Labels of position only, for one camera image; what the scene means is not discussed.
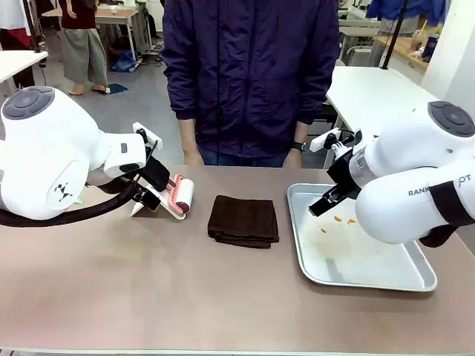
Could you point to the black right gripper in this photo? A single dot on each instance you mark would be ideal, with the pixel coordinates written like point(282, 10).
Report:
point(345, 174)

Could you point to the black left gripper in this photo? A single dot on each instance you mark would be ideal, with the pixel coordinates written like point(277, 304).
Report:
point(157, 174)

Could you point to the dark brown towel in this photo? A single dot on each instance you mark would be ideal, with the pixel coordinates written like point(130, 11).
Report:
point(243, 222)

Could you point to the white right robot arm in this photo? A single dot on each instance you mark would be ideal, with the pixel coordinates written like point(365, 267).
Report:
point(393, 207)

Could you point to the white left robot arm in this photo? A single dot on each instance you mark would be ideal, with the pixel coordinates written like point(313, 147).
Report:
point(37, 159)

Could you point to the person's right forearm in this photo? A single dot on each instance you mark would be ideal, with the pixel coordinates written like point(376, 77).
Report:
point(186, 135)

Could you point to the person's left forearm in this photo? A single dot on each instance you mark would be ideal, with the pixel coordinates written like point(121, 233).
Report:
point(302, 131)

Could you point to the person's right hand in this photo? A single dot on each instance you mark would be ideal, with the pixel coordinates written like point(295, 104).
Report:
point(193, 157)

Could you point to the person's left hand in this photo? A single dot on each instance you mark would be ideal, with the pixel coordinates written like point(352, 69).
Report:
point(293, 160)

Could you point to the white lint roller stand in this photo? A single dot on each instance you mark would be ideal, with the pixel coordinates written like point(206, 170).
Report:
point(139, 212)

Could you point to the silver metal tray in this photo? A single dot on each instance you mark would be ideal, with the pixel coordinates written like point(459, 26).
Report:
point(352, 259)

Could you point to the black wristwatch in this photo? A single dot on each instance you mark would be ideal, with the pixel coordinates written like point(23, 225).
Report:
point(298, 145)

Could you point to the blue floor mat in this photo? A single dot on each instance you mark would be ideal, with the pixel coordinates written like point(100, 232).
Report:
point(117, 88)

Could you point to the large white table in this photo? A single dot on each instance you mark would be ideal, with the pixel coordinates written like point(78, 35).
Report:
point(367, 96)

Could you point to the blue plastic bag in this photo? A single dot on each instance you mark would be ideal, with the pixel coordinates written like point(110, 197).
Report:
point(123, 61)

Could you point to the person in navy jacket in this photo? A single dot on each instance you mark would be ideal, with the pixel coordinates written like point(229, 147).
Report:
point(252, 74)

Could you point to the person in grey trousers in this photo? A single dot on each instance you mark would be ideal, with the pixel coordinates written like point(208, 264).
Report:
point(83, 52)

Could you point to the wooden top desk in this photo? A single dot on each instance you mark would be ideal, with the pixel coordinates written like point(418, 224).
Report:
point(104, 15)

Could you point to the wooden workbench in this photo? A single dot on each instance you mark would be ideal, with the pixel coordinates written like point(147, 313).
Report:
point(404, 48)

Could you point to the small white table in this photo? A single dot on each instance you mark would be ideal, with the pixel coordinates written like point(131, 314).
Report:
point(18, 61)

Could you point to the black pole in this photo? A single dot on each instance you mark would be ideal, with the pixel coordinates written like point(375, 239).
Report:
point(394, 33)

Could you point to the clear plastic drink cup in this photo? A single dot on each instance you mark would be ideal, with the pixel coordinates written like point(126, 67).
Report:
point(418, 42)

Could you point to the dark blue can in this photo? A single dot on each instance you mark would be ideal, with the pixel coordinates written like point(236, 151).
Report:
point(431, 48)

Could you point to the person in blue top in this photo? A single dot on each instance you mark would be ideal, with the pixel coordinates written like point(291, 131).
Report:
point(404, 9)

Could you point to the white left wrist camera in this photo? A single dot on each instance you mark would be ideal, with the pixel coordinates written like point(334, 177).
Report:
point(148, 135)

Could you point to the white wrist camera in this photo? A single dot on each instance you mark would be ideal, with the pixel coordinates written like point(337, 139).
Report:
point(148, 135)
point(322, 142)

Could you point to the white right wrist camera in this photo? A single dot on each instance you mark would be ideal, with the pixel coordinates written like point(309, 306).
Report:
point(322, 142)

